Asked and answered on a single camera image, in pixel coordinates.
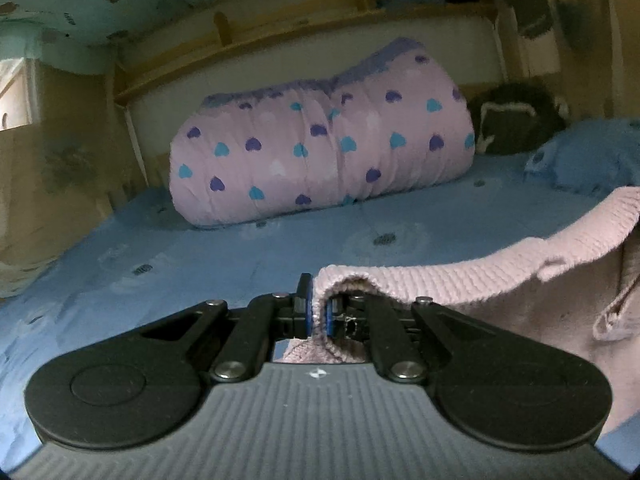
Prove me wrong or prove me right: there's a pink knitted cardigan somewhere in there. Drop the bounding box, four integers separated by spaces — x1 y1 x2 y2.
281 188 639 431

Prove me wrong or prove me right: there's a pink heart-print rolled quilt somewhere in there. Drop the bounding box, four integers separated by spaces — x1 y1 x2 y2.
169 38 475 228

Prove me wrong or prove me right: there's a blue dandelion-print pillow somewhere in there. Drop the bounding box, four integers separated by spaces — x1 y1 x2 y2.
524 118 640 197

